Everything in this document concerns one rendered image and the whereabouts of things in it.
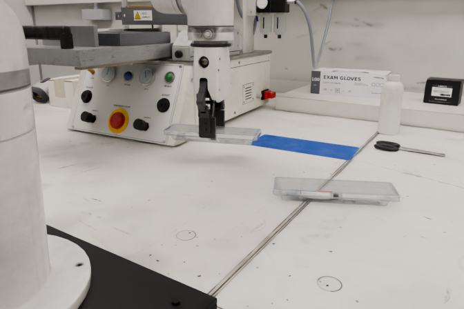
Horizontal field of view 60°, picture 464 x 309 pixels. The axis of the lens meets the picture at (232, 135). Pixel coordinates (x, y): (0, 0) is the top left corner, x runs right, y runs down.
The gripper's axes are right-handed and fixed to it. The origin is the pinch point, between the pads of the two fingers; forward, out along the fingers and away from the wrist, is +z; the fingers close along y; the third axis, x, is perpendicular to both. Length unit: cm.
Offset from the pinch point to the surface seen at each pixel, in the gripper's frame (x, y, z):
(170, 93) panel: 13.2, 11.3, -3.7
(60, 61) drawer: 25.6, -8.9, -12.4
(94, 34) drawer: 22.4, -2.4, -17.0
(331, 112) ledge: -23, 46, 6
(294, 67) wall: -8, 84, -2
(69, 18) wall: 117, 125, -21
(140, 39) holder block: 17.5, 6.8, -15.7
